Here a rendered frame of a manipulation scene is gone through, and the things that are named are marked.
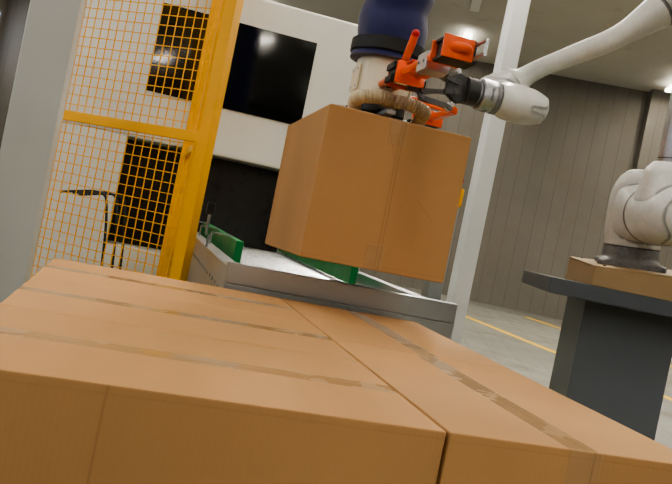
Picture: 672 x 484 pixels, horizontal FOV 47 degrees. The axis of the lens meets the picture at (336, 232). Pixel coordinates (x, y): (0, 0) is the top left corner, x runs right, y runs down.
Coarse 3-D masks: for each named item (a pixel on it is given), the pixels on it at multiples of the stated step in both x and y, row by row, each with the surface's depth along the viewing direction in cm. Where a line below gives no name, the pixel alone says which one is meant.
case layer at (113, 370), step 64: (0, 320) 108; (64, 320) 117; (128, 320) 129; (192, 320) 142; (256, 320) 159; (320, 320) 181; (384, 320) 209; (0, 384) 83; (64, 384) 85; (128, 384) 88; (192, 384) 94; (256, 384) 101; (320, 384) 109; (384, 384) 119; (448, 384) 130; (512, 384) 144; (0, 448) 84; (64, 448) 85; (128, 448) 87; (192, 448) 89; (256, 448) 91; (320, 448) 92; (384, 448) 94; (448, 448) 97; (512, 448) 99; (576, 448) 102; (640, 448) 110
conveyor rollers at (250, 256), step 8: (248, 248) 430; (248, 256) 358; (256, 256) 368; (264, 256) 386; (272, 256) 397; (280, 256) 416; (288, 256) 435; (248, 264) 312; (256, 264) 314; (264, 264) 324; (272, 264) 334; (280, 264) 352; (288, 264) 362; (296, 264) 372; (304, 264) 383; (296, 272) 317; (304, 272) 327; (312, 272) 338; (320, 272) 348; (336, 280) 321
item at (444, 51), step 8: (440, 40) 174; (448, 40) 170; (456, 40) 170; (464, 40) 170; (472, 40) 171; (432, 48) 177; (440, 48) 175; (448, 48) 170; (432, 56) 177; (440, 56) 172; (448, 56) 170; (456, 56) 170; (464, 56) 171; (472, 56) 171; (448, 64) 177; (456, 64) 175; (464, 64) 174
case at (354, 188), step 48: (288, 144) 248; (336, 144) 199; (384, 144) 202; (432, 144) 205; (288, 192) 231; (336, 192) 199; (384, 192) 202; (432, 192) 206; (288, 240) 216; (336, 240) 200; (384, 240) 203; (432, 240) 206
